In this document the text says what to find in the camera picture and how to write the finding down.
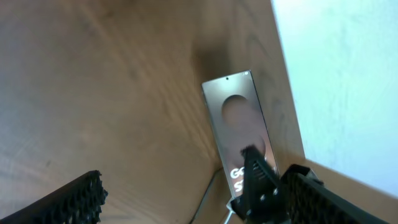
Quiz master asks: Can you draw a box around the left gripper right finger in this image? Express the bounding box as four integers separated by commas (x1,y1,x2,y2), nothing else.
280,164,385,224

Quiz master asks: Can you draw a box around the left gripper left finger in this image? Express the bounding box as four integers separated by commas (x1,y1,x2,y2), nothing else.
1,170,108,224

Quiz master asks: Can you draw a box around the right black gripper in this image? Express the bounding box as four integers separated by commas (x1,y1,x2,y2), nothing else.
228,145,292,224

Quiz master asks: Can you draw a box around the Galaxy smartphone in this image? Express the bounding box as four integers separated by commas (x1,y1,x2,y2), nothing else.
201,70,279,198

